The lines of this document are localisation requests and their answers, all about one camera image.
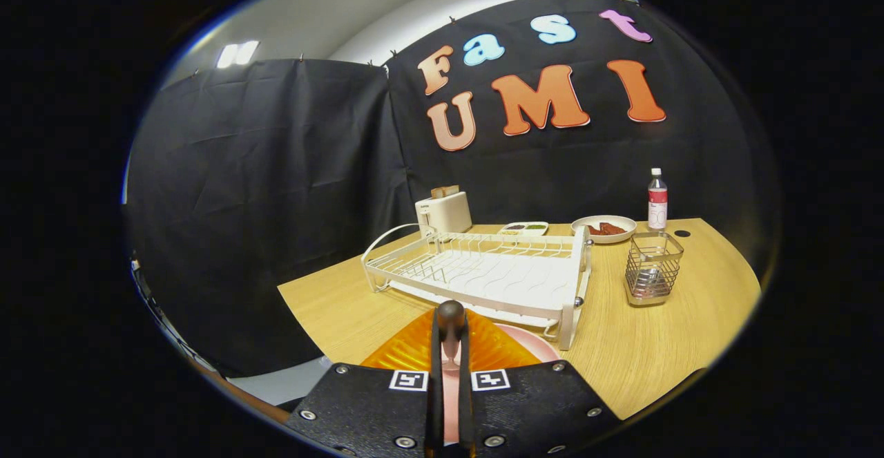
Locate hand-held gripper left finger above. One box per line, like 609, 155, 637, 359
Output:
285, 308, 446, 458

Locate black backdrop cloth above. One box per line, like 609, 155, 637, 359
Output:
124, 0, 781, 379

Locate white round plate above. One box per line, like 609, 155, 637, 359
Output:
571, 215, 638, 245

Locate white wire dish rack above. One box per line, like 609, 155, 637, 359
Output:
361, 223, 595, 352

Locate metal wire basket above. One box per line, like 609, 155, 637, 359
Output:
624, 231, 685, 307

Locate spoon with dark handle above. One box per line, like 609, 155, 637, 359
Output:
435, 300, 468, 372

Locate white toaster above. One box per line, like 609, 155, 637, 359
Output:
414, 191, 473, 236

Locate clear bottle with red label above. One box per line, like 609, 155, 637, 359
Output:
647, 168, 669, 231

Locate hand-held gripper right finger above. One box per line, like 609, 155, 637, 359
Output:
457, 308, 622, 458

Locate pink plate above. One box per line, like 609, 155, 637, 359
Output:
442, 323, 561, 445

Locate ceiling light panel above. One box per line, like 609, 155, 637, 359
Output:
216, 41, 260, 69

